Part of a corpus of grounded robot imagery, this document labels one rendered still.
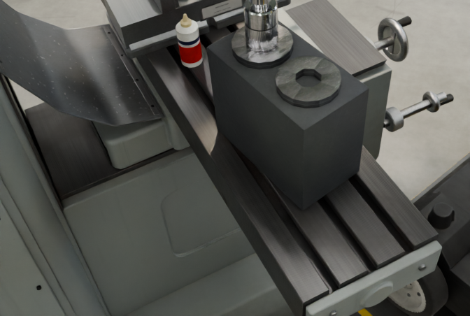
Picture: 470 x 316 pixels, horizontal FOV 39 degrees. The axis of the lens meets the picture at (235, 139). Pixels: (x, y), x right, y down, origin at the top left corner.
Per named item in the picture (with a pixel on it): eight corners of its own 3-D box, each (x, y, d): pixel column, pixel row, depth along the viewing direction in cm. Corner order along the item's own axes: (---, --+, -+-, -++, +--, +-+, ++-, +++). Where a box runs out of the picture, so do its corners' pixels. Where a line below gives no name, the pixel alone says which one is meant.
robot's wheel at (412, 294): (440, 320, 141) (458, 274, 126) (425, 335, 140) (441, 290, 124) (371, 259, 152) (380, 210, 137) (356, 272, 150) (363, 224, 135)
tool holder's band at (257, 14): (236, 12, 91) (236, 6, 90) (257, -6, 93) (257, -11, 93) (264, 24, 89) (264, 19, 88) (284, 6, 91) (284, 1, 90)
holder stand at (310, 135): (271, 96, 116) (268, 4, 101) (360, 171, 104) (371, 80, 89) (216, 129, 112) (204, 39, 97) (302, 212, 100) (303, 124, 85)
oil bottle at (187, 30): (197, 50, 125) (190, 4, 117) (206, 63, 123) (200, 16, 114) (177, 58, 124) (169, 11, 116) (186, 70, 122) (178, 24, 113)
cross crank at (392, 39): (390, 38, 177) (396, 3, 168) (417, 64, 170) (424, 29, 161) (340, 59, 173) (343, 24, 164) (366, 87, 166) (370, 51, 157)
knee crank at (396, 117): (443, 93, 175) (447, 76, 171) (458, 107, 172) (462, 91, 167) (374, 124, 170) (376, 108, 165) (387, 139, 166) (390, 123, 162)
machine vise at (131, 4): (261, -35, 142) (259, -81, 133) (293, 3, 133) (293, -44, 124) (105, 15, 134) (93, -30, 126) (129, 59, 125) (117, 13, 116)
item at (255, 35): (239, 44, 95) (236, 12, 91) (259, 26, 98) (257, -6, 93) (265, 56, 93) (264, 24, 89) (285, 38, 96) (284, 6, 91)
